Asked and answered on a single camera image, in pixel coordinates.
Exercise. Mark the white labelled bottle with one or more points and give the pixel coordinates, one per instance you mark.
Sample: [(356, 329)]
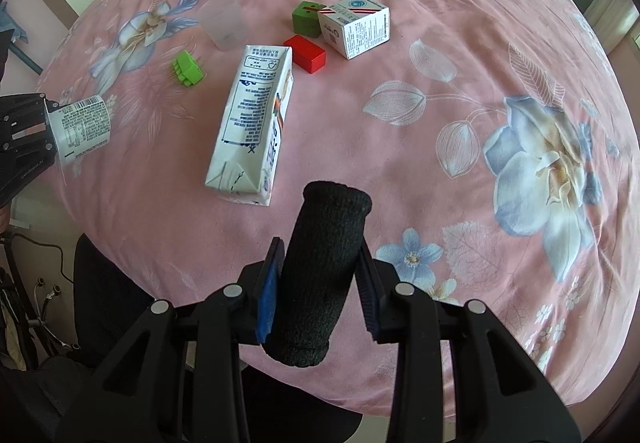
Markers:
[(80, 128)]

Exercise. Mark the pink floral bed sheet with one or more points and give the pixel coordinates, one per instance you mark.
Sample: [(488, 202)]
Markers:
[(491, 135)]

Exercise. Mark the white medicine box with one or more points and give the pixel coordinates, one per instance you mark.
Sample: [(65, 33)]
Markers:
[(353, 27)]

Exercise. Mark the black foam cylinder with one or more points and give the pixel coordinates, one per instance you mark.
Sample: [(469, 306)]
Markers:
[(317, 272)]

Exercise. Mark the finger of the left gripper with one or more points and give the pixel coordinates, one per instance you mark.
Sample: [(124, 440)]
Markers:
[(27, 143)]

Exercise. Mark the white milk carton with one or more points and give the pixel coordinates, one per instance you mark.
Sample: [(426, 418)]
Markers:
[(247, 148)]

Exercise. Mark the red wooden block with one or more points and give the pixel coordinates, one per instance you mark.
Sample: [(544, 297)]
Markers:
[(306, 54)]

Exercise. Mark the translucent plastic cup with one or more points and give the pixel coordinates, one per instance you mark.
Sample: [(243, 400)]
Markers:
[(223, 22)]

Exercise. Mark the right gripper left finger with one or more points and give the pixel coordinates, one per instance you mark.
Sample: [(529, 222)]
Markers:
[(215, 352)]

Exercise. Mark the green toothed toy piece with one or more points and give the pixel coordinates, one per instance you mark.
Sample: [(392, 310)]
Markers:
[(186, 69)]

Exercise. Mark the green wooden cube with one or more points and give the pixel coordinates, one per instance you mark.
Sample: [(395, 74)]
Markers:
[(305, 19)]

